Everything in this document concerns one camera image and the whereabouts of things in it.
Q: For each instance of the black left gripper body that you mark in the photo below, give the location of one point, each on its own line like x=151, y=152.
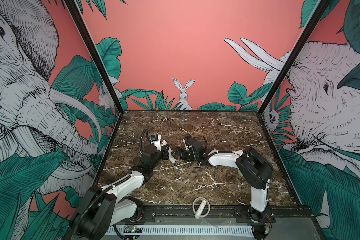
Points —
x=163, y=154

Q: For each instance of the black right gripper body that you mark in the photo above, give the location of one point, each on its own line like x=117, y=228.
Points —
x=187, y=155

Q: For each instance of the white remote control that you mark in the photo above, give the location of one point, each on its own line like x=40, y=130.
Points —
x=171, y=159

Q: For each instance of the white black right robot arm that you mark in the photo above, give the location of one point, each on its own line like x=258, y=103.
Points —
x=255, y=169

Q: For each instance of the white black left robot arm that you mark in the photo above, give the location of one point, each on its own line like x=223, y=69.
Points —
x=102, y=207

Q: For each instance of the small green circuit board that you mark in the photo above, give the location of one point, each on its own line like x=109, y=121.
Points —
x=133, y=230

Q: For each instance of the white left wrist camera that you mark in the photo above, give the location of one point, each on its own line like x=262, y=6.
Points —
x=156, y=141

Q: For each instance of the white slotted cable duct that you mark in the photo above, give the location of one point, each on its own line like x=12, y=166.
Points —
x=173, y=230

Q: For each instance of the black left corner frame post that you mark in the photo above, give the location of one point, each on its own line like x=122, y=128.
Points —
x=76, y=15

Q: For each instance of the black corner frame post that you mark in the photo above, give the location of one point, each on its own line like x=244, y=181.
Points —
x=76, y=15
x=313, y=20

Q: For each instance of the black right corner frame post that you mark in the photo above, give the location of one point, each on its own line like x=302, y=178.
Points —
x=313, y=20

